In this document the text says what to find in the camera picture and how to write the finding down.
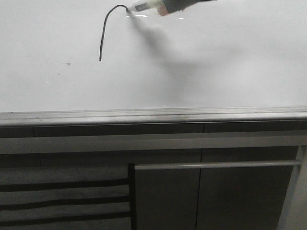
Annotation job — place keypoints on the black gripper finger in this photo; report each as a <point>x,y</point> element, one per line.
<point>171,6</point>

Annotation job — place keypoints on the black chair backrest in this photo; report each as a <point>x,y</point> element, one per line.
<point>72,198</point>

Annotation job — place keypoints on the white whiteboard with aluminium frame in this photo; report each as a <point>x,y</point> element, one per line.
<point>88,61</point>

